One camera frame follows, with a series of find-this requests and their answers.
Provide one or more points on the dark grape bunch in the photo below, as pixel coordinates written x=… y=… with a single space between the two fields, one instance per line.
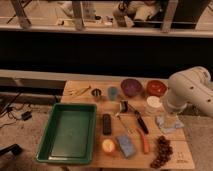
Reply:
x=164 y=150

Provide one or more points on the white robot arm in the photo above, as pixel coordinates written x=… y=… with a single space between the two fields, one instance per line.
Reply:
x=189 y=86

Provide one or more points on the blue plastic cup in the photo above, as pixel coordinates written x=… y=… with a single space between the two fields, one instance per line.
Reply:
x=112 y=93

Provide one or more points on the purple bowl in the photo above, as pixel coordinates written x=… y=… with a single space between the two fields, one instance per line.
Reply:
x=131 y=87

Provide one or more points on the black remote control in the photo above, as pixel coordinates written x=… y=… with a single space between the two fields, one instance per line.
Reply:
x=106 y=124

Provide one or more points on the red bowl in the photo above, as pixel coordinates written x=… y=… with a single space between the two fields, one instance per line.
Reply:
x=156 y=88

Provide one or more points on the metal spoon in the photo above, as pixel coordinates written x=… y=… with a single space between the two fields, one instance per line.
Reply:
x=124 y=125

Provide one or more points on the white lidded container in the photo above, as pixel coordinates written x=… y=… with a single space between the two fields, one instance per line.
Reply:
x=153 y=104

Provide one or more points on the orange round fruit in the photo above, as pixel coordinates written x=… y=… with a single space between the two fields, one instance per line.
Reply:
x=108 y=146

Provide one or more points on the blue sponge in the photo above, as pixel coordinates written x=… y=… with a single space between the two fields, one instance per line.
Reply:
x=126 y=145

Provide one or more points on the green plastic tray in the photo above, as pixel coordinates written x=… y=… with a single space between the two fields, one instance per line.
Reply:
x=69 y=135

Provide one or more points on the orange carrot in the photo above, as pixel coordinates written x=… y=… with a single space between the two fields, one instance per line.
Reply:
x=144 y=140

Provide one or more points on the blue folded cloth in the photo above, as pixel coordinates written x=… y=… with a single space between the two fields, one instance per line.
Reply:
x=168 y=124

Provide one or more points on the person in background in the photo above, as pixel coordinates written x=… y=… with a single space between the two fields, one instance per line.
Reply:
x=138 y=11

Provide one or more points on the black power adapter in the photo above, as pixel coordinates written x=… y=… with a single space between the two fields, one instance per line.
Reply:
x=26 y=115

